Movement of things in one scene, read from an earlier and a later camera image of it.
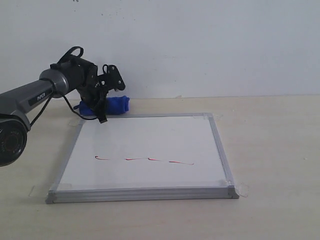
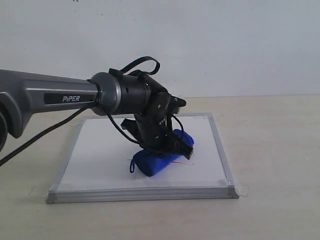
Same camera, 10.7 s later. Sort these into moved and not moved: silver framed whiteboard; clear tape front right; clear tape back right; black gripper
Moved: black gripper
Not moved: clear tape front right; silver framed whiteboard; clear tape back right
